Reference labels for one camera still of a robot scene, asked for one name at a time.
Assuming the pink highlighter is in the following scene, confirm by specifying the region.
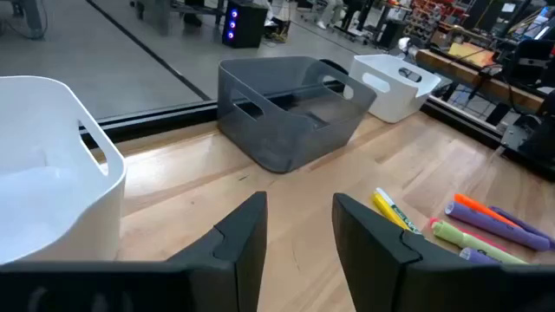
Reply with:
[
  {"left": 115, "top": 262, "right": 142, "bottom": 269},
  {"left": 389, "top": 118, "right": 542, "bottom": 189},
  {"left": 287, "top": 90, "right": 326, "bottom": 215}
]
[{"left": 428, "top": 217, "right": 511, "bottom": 253}]

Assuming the yellow-green highlighter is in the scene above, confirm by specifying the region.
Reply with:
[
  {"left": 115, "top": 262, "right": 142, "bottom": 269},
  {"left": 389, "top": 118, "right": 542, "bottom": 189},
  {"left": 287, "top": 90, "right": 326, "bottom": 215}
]
[{"left": 431, "top": 219, "right": 529, "bottom": 265}]

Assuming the black computer tower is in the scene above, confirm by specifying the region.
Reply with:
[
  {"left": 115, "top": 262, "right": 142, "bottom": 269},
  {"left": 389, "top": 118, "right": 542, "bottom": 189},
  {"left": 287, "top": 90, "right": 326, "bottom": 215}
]
[{"left": 221, "top": 0, "right": 269, "bottom": 49}]

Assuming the person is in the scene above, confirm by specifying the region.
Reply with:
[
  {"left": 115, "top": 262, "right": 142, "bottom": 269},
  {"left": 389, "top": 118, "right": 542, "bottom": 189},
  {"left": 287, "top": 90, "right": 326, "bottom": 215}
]
[{"left": 316, "top": 0, "right": 348, "bottom": 30}]

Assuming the white plastic bin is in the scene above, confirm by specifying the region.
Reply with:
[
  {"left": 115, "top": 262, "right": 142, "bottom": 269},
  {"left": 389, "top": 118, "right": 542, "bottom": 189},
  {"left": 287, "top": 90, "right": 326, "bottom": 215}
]
[
  {"left": 344, "top": 54, "right": 442, "bottom": 125},
  {"left": 0, "top": 75, "right": 127, "bottom": 265}
]

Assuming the grey plastic bin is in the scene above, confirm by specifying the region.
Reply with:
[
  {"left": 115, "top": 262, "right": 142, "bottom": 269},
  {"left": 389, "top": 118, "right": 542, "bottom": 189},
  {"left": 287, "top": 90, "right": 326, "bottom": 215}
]
[{"left": 216, "top": 55, "right": 378, "bottom": 174}]

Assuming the wooden workbench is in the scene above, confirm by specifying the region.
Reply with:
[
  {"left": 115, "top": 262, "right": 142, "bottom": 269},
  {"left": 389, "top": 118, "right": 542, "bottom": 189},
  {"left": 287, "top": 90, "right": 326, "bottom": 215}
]
[{"left": 415, "top": 47, "right": 545, "bottom": 114}]

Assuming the yellow thin marker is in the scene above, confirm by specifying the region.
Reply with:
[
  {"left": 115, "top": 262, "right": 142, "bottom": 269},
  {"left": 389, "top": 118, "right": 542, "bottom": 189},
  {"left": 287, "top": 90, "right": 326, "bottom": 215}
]
[{"left": 371, "top": 192, "right": 411, "bottom": 231}]

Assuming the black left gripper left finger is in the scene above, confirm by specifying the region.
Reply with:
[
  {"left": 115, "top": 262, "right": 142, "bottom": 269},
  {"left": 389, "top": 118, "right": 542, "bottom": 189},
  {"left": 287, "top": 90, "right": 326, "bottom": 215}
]
[{"left": 0, "top": 191, "right": 269, "bottom": 312}]

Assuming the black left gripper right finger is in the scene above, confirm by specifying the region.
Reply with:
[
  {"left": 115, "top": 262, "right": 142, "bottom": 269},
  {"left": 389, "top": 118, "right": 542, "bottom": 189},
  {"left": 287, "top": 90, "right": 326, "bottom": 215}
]
[{"left": 331, "top": 192, "right": 555, "bottom": 312}]

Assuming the dark purple pen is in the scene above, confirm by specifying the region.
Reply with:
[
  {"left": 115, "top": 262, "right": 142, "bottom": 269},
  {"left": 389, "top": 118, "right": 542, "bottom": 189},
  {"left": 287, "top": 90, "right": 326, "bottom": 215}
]
[{"left": 488, "top": 205, "right": 555, "bottom": 246}]

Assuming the orange highlighter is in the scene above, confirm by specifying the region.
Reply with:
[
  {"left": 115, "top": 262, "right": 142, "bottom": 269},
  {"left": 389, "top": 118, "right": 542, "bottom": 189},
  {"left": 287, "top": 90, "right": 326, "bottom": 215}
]
[{"left": 454, "top": 193, "right": 521, "bottom": 229}]

